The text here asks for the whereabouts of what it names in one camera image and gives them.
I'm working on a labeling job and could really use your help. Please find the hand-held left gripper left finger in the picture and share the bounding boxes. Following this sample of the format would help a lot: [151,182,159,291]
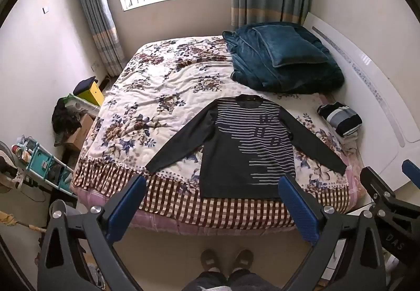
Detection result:
[37,174,147,291]

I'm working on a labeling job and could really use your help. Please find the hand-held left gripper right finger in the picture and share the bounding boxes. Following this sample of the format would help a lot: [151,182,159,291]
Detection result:
[278,175,387,291]

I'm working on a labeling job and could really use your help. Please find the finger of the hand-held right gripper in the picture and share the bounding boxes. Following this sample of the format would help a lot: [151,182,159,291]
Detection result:
[360,166,401,213]
[402,160,420,190]

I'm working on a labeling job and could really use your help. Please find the dark striped sweater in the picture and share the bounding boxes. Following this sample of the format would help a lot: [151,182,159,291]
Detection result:
[145,94,348,201]

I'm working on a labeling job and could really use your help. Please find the folded striped clothes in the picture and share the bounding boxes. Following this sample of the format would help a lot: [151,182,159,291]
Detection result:
[317,102,363,138]

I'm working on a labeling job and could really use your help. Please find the black clothes pile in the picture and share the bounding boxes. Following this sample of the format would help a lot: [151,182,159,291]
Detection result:
[51,97,82,134]

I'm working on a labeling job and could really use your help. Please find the person's right shoe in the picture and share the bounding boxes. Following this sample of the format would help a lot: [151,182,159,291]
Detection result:
[234,248,254,274]

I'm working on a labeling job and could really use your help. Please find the person's shoe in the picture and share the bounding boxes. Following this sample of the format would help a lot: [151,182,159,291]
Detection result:
[200,249,219,274]
[234,248,254,274]

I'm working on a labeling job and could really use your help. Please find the brown checked bed sheet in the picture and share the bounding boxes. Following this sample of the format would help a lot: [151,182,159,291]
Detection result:
[72,160,350,231]

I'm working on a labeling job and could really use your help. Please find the cardboard box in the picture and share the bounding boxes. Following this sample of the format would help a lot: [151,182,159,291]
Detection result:
[63,113,96,152]

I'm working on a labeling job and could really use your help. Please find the person's right leg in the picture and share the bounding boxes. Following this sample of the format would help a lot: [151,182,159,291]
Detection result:
[228,269,283,291]

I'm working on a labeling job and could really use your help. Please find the person's leg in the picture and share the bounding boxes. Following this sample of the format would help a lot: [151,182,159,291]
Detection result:
[228,269,283,291]
[190,271,229,291]

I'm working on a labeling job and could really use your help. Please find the teal shelf cart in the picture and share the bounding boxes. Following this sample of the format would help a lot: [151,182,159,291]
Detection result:
[12,134,78,195]

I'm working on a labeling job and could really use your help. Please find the person's left shoe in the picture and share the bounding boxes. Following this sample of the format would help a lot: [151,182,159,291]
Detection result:
[200,249,219,274]

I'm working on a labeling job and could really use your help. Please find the white bed headboard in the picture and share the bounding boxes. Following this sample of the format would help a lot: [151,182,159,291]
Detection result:
[303,12,420,191]

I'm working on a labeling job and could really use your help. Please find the person's left leg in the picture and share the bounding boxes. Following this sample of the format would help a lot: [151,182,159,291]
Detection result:
[190,271,229,291]

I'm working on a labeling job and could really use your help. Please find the floral bed blanket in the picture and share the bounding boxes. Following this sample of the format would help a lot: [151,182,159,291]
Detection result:
[75,35,353,191]

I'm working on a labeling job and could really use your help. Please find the yellow box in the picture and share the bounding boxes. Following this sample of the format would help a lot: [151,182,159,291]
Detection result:
[78,81,105,108]

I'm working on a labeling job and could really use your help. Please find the dark folded cloth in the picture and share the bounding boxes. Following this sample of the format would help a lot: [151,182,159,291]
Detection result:
[73,78,98,96]

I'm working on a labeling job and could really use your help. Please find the teal folded quilt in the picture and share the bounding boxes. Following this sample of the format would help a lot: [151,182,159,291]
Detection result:
[222,22,345,95]

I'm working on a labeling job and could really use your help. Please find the teal pillow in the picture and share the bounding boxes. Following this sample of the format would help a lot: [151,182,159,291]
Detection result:
[253,26,330,67]

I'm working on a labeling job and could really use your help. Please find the broom handle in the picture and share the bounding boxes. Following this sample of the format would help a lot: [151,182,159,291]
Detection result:
[0,210,47,233]

